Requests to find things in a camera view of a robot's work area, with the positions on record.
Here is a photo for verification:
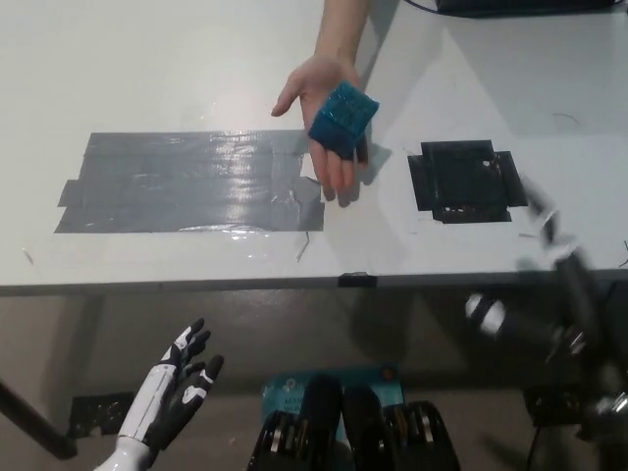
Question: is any black tape square patch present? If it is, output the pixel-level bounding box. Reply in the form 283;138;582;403
406;139;529;225

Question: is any black flat device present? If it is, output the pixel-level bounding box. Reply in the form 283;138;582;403
434;0;620;19

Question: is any teal printed board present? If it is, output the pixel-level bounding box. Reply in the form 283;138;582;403
262;363;406;443

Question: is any grey duct tape patch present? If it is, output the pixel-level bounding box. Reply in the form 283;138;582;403
53;129;326;235

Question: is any black floor tape patch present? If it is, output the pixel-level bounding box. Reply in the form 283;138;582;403
66;391;136;440

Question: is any person's bare hand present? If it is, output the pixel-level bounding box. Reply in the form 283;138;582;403
271;52;370;206

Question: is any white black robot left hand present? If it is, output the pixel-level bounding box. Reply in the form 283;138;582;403
117;317;226;451

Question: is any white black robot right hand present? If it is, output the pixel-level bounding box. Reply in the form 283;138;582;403
463;174;628;433

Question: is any blue rubik's cube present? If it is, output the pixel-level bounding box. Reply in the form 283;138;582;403
306;80;381;161

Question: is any black diagonal tube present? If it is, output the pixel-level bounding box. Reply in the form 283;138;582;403
0;377;79;461

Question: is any grey table leg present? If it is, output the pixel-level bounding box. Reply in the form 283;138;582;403
71;293;107;399

